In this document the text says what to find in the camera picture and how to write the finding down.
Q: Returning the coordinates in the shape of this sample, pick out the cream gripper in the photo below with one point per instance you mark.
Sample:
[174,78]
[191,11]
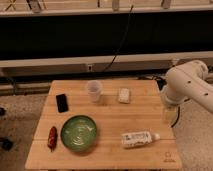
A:
[169,115]

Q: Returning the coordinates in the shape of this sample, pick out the black smartphone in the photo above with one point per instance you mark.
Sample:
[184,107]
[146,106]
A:
[62,104]

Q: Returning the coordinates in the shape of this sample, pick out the translucent plastic cup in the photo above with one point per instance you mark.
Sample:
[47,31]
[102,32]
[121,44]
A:
[94,89]

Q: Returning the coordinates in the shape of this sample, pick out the red chili pepper toy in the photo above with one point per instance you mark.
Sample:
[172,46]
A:
[52,138]

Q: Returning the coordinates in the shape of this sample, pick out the white sponge block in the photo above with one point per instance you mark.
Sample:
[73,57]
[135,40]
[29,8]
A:
[124,95]

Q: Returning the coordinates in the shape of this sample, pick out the green bowl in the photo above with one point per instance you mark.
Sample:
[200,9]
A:
[79,133]

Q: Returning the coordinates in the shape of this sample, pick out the white labelled plastic bottle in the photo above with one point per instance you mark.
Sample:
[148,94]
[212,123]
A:
[138,139]

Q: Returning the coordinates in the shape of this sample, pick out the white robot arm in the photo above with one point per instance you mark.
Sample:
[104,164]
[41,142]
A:
[186,80]

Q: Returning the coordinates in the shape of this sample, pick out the white wall socket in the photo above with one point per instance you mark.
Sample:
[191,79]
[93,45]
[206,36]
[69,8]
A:
[90,68]

